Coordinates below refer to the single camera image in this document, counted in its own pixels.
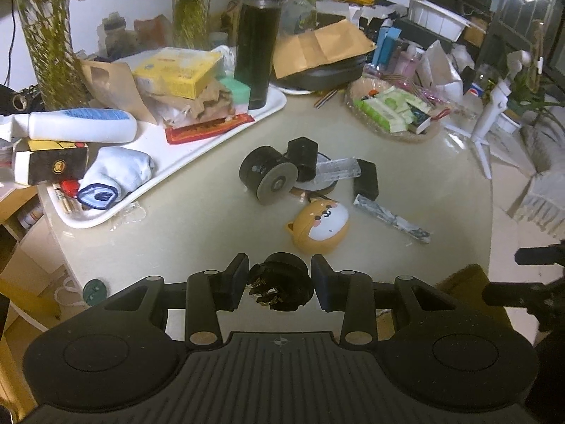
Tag black round plug adapter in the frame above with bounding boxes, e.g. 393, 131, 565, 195
247, 252, 314, 312

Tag orange shiba dog case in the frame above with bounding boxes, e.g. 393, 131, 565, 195
285, 198, 350, 255

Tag grey marbled stick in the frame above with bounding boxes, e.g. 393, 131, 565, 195
353, 194, 431, 244

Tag black rectangular box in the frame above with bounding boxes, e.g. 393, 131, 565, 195
353, 159, 379, 201

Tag brown cardboard box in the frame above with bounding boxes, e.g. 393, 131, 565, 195
374, 263, 515, 332

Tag round wooden coaster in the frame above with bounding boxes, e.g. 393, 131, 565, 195
292, 180, 337, 195

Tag dark green round cap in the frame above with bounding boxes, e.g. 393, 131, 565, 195
82, 278, 108, 307

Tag clear plastic wrapper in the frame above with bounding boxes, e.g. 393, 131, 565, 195
314, 157, 361, 183

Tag black cylinder with grey cap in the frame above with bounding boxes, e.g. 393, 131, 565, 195
238, 146, 298, 205

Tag black hexagonal box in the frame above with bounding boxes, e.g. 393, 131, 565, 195
286, 137, 318, 182

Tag light blue rolled socks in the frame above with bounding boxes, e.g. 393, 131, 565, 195
77, 147, 154, 211

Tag red flat packet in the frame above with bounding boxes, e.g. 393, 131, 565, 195
165, 114, 255, 145

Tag white plastic tray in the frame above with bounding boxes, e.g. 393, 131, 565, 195
37, 86, 286, 230

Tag woven basket tray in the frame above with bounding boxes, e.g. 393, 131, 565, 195
345, 78, 441, 143

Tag white blue tube bottle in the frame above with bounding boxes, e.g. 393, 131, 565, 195
1, 108, 138, 143

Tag black yellow small box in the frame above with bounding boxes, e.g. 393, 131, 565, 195
12, 139, 88, 186

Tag black oval case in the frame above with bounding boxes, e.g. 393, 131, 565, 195
272, 54, 367, 92

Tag yellow cardboard box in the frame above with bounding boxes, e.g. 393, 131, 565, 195
132, 47, 223, 100

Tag brown paper envelope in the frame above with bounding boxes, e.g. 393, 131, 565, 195
273, 19, 375, 80

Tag black thermos bottle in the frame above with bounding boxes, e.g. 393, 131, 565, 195
234, 0, 284, 109

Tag glass vase with stems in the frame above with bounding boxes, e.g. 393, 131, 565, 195
15, 0, 88, 110

